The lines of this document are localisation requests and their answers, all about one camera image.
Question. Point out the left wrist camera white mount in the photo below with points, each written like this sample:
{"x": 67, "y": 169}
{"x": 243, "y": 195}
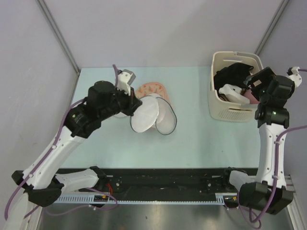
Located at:
{"x": 125, "y": 79}

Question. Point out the white slotted cable duct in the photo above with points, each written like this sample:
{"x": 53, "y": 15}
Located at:
{"x": 184, "y": 198}

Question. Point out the pink round mesh laundry bag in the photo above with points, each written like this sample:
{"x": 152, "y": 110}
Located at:
{"x": 121, "y": 115}

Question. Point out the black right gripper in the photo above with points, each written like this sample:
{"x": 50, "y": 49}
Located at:
{"x": 265, "y": 76}

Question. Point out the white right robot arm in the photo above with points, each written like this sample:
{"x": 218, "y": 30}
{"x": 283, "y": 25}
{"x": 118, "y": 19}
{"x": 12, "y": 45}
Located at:
{"x": 267, "y": 191}

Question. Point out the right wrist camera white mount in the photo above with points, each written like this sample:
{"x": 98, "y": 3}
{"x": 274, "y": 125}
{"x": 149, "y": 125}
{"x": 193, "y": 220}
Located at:
{"x": 293, "y": 74}

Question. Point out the white mesh laundry bag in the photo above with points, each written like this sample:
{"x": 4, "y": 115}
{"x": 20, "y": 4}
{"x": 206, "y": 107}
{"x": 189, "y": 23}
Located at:
{"x": 155, "y": 112}

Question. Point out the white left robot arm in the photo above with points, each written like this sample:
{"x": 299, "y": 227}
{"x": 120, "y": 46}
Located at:
{"x": 40, "y": 181}

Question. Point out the floral peach mesh laundry bag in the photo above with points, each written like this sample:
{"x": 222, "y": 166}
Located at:
{"x": 154, "y": 89}

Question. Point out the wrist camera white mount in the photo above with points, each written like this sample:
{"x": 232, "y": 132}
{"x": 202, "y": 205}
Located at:
{"x": 293, "y": 74}
{"x": 125, "y": 79}

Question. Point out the aluminium frame rail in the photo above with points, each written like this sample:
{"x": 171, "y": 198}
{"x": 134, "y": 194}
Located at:
{"x": 289, "y": 184}

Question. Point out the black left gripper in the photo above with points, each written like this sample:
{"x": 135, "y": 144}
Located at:
{"x": 133, "y": 102}

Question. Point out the white garment in basket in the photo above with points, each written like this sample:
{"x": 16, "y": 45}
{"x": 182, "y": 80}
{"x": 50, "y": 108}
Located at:
{"x": 233, "y": 94}

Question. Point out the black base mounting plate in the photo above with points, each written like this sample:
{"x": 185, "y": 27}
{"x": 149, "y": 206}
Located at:
{"x": 169, "y": 181}

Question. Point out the cream perforated plastic basket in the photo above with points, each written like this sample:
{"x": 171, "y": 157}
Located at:
{"x": 227, "y": 103}

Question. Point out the pink bra with black straps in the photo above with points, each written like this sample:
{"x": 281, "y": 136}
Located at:
{"x": 252, "y": 99}

